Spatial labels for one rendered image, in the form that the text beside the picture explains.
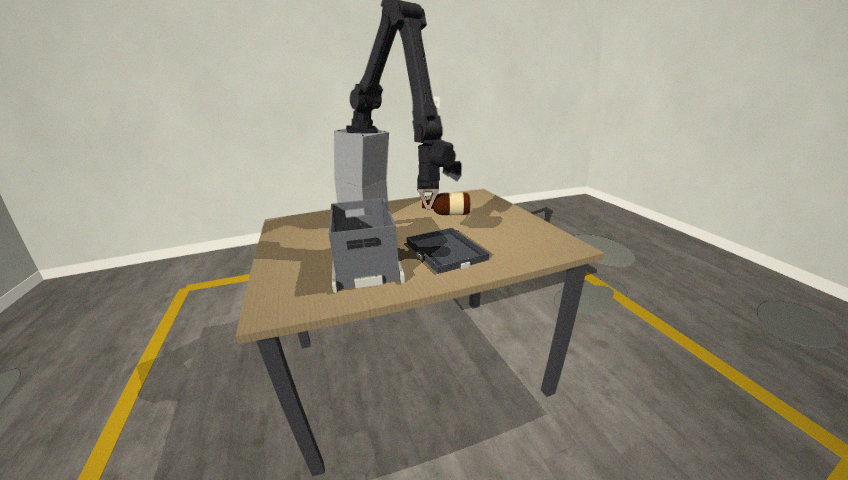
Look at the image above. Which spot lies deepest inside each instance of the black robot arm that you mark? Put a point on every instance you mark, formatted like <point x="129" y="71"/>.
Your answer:
<point x="366" y="96"/>

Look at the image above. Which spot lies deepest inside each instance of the brown bottle with beige label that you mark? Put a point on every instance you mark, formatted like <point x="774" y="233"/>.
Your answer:
<point x="452" y="204"/>

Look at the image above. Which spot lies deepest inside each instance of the grey divided crate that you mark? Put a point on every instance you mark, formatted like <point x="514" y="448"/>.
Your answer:
<point x="354" y="252"/>

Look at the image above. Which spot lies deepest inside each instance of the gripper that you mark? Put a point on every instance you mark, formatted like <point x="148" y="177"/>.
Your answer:
<point x="422" y="187"/>

